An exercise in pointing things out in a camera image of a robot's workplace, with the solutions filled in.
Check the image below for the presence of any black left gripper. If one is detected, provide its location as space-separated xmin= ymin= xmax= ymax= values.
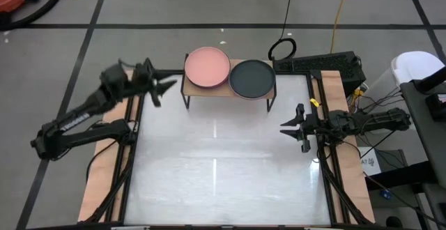
xmin=132 ymin=58 xmax=178 ymax=108

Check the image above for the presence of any black box on desk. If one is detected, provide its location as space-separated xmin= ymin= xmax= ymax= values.
xmin=426 ymin=93 xmax=446 ymax=122

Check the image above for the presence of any black coiled cable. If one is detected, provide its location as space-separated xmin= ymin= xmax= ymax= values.
xmin=267 ymin=0 xmax=298 ymax=61

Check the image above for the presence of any black arm base cable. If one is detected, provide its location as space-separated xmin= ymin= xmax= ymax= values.
xmin=85 ymin=141 xmax=116 ymax=185

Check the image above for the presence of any wooden shelf with black legs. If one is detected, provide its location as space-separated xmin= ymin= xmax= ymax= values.
xmin=180 ymin=53 xmax=278 ymax=113

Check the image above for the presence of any salmon pink plate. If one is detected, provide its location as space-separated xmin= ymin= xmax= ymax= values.
xmin=184 ymin=46 xmax=231 ymax=90

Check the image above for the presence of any grey desk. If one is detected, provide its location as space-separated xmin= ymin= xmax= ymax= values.
xmin=399 ymin=66 xmax=446 ymax=189

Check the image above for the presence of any white plastic bin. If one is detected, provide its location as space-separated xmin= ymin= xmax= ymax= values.
xmin=364 ymin=51 xmax=446 ymax=133

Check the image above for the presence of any yellow cable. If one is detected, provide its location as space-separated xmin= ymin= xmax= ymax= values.
xmin=330 ymin=0 xmax=352 ymax=54

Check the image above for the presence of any dark slate teal plate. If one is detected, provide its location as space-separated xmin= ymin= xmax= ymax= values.
xmin=228 ymin=59 xmax=277 ymax=100

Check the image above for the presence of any black metal table frame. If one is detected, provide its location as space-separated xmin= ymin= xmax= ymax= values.
xmin=78 ymin=57 xmax=376 ymax=229

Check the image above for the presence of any black computer case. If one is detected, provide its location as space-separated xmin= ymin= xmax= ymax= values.
xmin=273 ymin=51 xmax=367 ymax=97

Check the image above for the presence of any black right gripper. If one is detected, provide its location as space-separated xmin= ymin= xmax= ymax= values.
xmin=279 ymin=103 xmax=330 ymax=153

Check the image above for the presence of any white paper sign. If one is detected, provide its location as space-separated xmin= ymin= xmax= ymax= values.
xmin=357 ymin=146 xmax=383 ymax=176

